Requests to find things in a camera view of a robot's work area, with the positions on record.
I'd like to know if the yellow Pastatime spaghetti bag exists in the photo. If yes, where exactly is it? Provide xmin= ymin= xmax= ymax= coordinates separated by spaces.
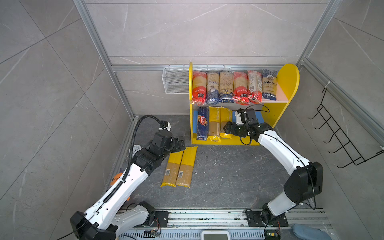
xmin=208 ymin=107 xmax=221 ymax=143

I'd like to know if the dark blue spaghetti No5 bag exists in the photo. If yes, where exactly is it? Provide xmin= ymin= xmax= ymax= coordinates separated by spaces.
xmin=197 ymin=107 xmax=209 ymax=141

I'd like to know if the blue Ankara bag label down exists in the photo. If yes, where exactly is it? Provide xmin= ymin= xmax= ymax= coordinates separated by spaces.
xmin=206 ymin=72 xmax=220 ymax=105

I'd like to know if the red white-label spaghetti bag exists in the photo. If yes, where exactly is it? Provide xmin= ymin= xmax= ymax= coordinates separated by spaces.
xmin=248 ymin=70 xmax=262 ymax=104

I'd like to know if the blue Ankara spaghetti bag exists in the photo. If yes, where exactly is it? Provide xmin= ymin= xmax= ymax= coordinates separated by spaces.
xmin=262 ymin=69 xmax=278 ymax=101

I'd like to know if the red clear spaghetti bag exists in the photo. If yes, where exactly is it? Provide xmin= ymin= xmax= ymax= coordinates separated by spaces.
xmin=192 ymin=71 xmax=207 ymax=106

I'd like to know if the blue-end Chinese spaghetti bag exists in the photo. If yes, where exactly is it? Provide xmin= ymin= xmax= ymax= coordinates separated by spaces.
xmin=219 ymin=72 xmax=234 ymax=103

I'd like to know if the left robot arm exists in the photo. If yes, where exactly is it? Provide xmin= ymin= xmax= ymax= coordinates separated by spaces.
xmin=70 ymin=130 xmax=186 ymax=240

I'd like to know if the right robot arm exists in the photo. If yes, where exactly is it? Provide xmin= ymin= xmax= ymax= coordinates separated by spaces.
xmin=224 ymin=122 xmax=324 ymax=226

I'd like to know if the pink upper shelf board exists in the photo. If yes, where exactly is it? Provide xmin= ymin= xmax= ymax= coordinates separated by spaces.
xmin=262 ymin=84 xmax=289 ymax=104

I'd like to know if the round white gauge clock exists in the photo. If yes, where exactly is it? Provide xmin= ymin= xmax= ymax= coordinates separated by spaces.
xmin=132 ymin=145 xmax=142 ymax=156

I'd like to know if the orange monster toy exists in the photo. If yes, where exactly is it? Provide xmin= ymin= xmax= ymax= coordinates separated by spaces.
xmin=110 ymin=172 xmax=123 ymax=187

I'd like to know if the white digital display device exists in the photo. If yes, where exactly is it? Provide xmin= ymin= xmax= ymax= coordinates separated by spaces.
xmin=201 ymin=230 xmax=231 ymax=240

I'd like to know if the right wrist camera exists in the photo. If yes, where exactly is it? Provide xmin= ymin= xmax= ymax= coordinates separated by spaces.
xmin=235 ymin=109 xmax=259 ymax=125

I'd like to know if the black corrugated cable hose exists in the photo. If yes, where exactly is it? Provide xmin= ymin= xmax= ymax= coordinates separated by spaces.
xmin=101 ymin=114 xmax=164 ymax=205

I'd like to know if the white wire basket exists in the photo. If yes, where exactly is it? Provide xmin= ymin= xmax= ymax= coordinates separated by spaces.
xmin=162 ymin=65 xmax=233 ymax=95

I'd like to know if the yellow shelf unit frame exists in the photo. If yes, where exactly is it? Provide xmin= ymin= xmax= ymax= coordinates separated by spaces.
xmin=189 ymin=63 xmax=300 ymax=146

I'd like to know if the black wall hook rack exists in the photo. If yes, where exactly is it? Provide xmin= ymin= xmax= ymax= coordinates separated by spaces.
xmin=308 ymin=88 xmax=384 ymax=169

